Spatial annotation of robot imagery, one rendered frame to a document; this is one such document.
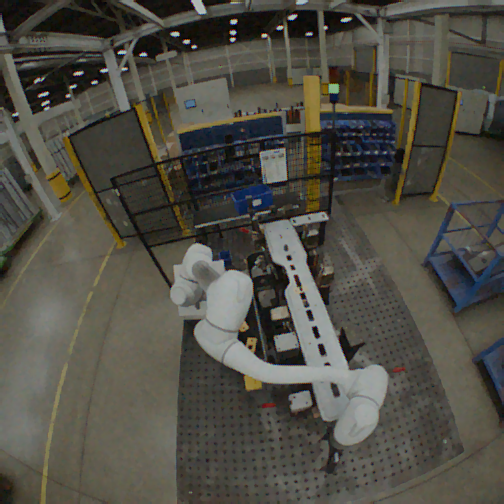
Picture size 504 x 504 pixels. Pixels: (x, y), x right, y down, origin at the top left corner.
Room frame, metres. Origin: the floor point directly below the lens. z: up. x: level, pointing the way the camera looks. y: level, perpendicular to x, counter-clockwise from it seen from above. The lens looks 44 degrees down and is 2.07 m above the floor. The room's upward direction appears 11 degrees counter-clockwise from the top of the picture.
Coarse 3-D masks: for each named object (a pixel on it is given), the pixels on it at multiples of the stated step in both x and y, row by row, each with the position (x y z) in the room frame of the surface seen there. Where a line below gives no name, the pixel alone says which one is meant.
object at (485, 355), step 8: (496, 344) 0.01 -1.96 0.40; (488, 352) -0.01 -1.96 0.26; (496, 352) -0.06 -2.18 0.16; (472, 360) 0.02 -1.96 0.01; (488, 360) -0.07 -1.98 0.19; (496, 360) -0.12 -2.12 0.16; (488, 368) -0.14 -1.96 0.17; (496, 368) -0.19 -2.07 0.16; (496, 376) -0.25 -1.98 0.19; (496, 384) -0.32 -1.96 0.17
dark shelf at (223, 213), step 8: (288, 192) 1.74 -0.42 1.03; (280, 200) 1.63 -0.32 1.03; (288, 200) 1.61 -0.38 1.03; (296, 200) 1.59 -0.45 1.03; (208, 208) 1.72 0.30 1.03; (216, 208) 1.70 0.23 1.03; (224, 208) 1.67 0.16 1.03; (232, 208) 1.64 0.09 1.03; (264, 208) 1.56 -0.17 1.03; (280, 208) 1.52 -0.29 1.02; (200, 216) 1.62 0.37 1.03; (208, 216) 1.60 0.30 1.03; (216, 216) 1.57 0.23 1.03; (224, 216) 1.55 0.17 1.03; (232, 216) 1.53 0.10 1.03; (240, 216) 1.52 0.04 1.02; (248, 216) 1.52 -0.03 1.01; (192, 224) 1.53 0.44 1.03; (200, 224) 1.51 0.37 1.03; (208, 224) 1.51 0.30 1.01
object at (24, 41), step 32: (64, 0) 2.47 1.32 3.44; (256, 0) 4.74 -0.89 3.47; (288, 0) 4.77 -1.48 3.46; (320, 0) 4.71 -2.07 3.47; (416, 0) 3.60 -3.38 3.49; (448, 0) 2.87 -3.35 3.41; (480, 0) 2.28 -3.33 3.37; (0, 32) 2.28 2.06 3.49; (32, 32) 2.82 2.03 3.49; (128, 32) 4.92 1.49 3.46
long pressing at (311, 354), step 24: (288, 240) 1.16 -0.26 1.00; (288, 264) 0.94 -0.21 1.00; (288, 288) 0.76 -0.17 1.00; (312, 288) 0.73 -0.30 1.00; (312, 312) 0.58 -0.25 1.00; (312, 336) 0.44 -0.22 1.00; (336, 336) 0.41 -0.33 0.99; (312, 360) 0.32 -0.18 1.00; (336, 360) 0.29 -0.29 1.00; (312, 384) 0.21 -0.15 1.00; (336, 408) 0.07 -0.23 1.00
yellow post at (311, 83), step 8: (304, 80) 1.85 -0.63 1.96; (312, 80) 1.79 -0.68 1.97; (304, 88) 1.87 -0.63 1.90; (312, 88) 1.79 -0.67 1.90; (304, 96) 1.88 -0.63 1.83; (312, 96) 1.79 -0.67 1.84; (312, 104) 1.79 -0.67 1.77; (312, 112) 1.79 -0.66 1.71; (312, 120) 1.79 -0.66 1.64; (312, 128) 1.79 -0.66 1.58; (320, 128) 1.80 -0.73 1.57; (320, 136) 1.80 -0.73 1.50; (312, 144) 1.79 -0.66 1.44; (320, 144) 1.80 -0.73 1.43; (312, 152) 1.79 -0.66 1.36; (320, 152) 1.80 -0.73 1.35; (312, 160) 1.79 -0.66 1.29; (312, 208) 1.79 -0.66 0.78
